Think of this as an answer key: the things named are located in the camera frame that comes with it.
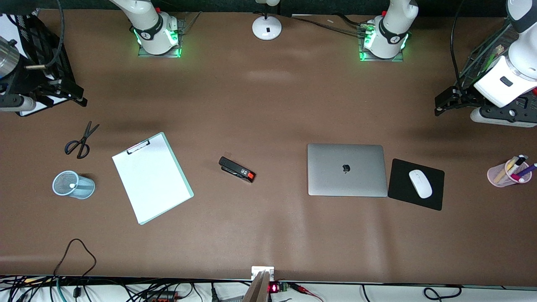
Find pink translucent pen cup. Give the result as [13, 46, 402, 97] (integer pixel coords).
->
[487, 157, 532, 187]

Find thin black looped cable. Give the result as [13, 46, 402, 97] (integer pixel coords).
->
[53, 238, 97, 278]

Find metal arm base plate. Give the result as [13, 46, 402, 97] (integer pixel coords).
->
[359, 24, 406, 62]
[138, 18, 185, 58]

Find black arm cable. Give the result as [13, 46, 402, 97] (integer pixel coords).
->
[37, 0, 66, 68]
[450, 0, 467, 86]

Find black stapler with red end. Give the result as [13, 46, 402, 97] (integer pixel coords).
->
[219, 156, 256, 183]

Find white round stand base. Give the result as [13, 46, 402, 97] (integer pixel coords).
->
[252, 0, 282, 41]

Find black mouse pad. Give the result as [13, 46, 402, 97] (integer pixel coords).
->
[387, 158, 445, 211]

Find black cables to arm base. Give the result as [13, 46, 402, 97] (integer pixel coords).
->
[282, 13, 368, 37]

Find clear wire organizer rack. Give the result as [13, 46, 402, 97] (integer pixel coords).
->
[457, 20, 517, 86]

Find red wire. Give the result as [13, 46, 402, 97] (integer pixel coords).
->
[289, 283, 324, 302]

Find white computer mouse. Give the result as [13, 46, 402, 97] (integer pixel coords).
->
[409, 169, 433, 199]

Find purple marker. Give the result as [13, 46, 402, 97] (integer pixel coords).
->
[518, 163, 537, 183]

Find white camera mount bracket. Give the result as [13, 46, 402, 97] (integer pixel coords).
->
[251, 266, 275, 282]

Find brown wooden post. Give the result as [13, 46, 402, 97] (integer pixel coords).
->
[242, 271, 271, 302]

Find teal clipboard with white paper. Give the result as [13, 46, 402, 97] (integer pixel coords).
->
[112, 132, 194, 225]

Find black blue-handled scissors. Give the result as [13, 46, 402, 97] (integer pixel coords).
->
[64, 121, 100, 159]

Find silver mesh pen cup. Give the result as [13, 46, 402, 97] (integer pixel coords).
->
[52, 170, 96, 200]

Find black mesh document tray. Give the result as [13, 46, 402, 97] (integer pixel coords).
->
[12, 14, 88, 117]

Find silver laptop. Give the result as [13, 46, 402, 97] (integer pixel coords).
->
[307, 143, 388, 198]

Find black cable loop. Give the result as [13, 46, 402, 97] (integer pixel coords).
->
[423, 285, 463, 302]

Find yellow pen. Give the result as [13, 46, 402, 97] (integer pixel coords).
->
[494, 161, 515, 184]

